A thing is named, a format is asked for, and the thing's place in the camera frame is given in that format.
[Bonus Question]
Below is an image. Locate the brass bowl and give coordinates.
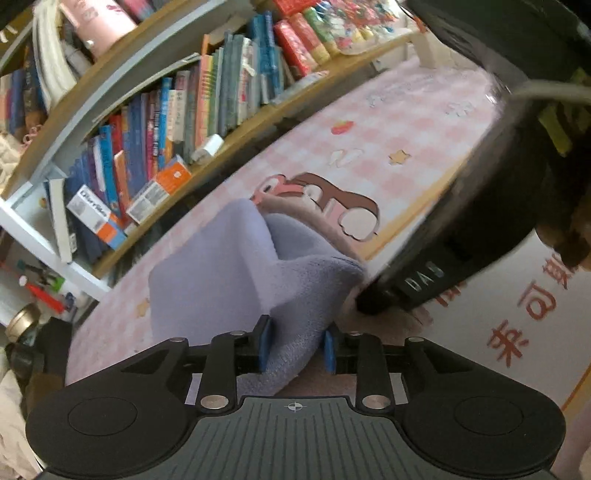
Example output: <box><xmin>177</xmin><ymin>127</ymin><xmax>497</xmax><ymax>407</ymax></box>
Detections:
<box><xmin>4</xmin><ymin>302</ymin><xmax>43</xmax><ymax>345</ymax></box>

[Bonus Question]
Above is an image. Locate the white and wooden bookshelf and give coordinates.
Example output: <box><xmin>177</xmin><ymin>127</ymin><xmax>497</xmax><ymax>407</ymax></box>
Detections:
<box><xmin>0</xmin><ymin>0</ymin><xmax>416</xmax><ymax>303</ymax></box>

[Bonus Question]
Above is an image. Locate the lavender cloth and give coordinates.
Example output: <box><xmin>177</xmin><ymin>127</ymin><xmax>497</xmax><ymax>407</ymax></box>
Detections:
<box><xmin>148</xmin><ymin>198</ymin><xmax>366</xmax><ymax>398</ymax></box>

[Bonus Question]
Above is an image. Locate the cream jacket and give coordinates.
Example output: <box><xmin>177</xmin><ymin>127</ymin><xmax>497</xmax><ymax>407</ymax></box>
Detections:
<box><xmin>0</xmin><ymin>369</ymin><xmax>40</xmax><ymax>480</ymax></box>

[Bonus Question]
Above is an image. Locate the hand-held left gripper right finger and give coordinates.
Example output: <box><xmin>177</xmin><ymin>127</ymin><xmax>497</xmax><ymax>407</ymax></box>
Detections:
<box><xmin>323</xmin><ymin>325</ymin><xmax>477</xmax><ymax>412</ymax></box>

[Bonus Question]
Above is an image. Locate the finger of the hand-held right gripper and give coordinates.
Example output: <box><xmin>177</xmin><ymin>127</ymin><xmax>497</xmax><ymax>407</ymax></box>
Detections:
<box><xmin>355</xmin><ymin>272</ymin><xmax>416</xmax><ymax>318</ymax></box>

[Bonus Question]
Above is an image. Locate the person's right hand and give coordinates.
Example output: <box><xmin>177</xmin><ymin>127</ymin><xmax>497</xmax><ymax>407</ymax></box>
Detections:
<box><xmin>536</xmin><ymin>194</ymin><xmax>591</xmax><ymax>278</ymax></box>

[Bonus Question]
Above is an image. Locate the white power adapter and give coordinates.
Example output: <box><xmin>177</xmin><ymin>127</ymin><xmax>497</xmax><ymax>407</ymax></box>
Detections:
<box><xmin>191</xmin><ymin>134</ymin><xmax>225</xmax><ymax>164</ymax></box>

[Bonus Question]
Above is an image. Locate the pink round container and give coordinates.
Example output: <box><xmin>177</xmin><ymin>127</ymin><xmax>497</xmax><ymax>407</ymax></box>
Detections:
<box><xmin>60</xmin><ymin>0</ymin><xmax>139</xmax><ymax>59</ymax></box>

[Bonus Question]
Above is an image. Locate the red bottle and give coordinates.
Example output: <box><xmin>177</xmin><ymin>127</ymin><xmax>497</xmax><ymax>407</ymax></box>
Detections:
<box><xmin>18</xmin><ymin>273</ymin><xmax>66</xmax><ymax>315</ymax></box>

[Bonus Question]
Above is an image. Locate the grey cable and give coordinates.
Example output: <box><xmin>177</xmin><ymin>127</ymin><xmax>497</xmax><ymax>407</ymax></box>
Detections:
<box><xmin>510</xmin><ymin>78</ymin><xmax>591</xmax><ymax>105</ymax></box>

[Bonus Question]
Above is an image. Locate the tall orange white box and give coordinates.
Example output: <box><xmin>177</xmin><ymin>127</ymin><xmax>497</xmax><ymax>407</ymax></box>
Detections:
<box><xmin>66</xmin><ymin>185</ymin><xmax>129</xmax><ymax>251</ymax></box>

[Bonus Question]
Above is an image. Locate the pink checked cartoon tablecloth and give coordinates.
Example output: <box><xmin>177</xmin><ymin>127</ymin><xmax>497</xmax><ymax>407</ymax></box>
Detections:
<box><xmin>65</xmin><ymin>51</ymin><xmax>591</xmax><ymax>480</ymax></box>

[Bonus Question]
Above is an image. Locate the small orange white box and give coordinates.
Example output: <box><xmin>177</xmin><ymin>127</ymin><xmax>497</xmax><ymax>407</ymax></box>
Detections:
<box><xmin>124</xmin><ymin>154</ymin><xmax>193</xmax><ymax>225</ymax></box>

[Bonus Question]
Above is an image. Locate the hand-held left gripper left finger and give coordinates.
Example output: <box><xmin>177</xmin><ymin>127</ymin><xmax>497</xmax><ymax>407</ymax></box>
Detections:
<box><xmin>120</xmin><ymin>315</ymin><xmax>274</xmax><ymax>414</ymax></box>

